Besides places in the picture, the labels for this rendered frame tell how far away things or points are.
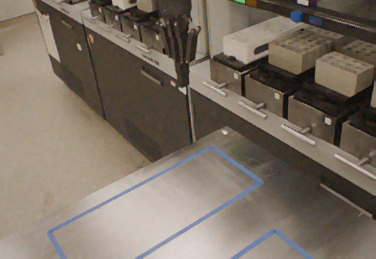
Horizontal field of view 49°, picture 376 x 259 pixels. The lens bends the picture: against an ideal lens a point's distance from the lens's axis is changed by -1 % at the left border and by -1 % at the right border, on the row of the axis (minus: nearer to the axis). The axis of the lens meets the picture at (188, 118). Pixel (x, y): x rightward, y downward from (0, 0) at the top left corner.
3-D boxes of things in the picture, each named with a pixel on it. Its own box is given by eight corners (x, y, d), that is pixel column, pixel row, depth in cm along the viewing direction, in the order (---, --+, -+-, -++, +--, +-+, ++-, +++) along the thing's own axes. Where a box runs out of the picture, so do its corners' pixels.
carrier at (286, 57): (306, 74, 103) (308, 52, 100) (301, 76, 102) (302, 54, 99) (273, 60, 112) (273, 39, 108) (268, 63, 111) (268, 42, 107)
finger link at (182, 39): (184, 16, 98) (188, 17, 97) (188, 59, 104) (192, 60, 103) (172, 21, 96) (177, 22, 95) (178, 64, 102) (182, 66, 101)
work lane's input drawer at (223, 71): (352, 18, 154) (355, -5, 149) (386, 28, 144) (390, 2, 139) (198, 85, 121) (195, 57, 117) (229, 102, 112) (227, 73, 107)
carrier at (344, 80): (359, 95, 93) (363, 72, 89) (354, 99, 92) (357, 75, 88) (319, 79, 101) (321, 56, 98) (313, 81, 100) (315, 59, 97)
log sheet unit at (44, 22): (49, 54, 278) (33, 2, 259) (63, 66, 259) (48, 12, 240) (44, 55, 277) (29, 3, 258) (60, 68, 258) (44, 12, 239)
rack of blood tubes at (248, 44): (293, 28, 133) (294, 10, 130) (317, 36, 126) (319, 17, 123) (222, 57, 120) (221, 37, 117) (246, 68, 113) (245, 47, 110)
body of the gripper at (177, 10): (199, -8, 94) (201, 30, 99) (172, -13, 99) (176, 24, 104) (176, 1, 89) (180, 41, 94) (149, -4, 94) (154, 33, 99)
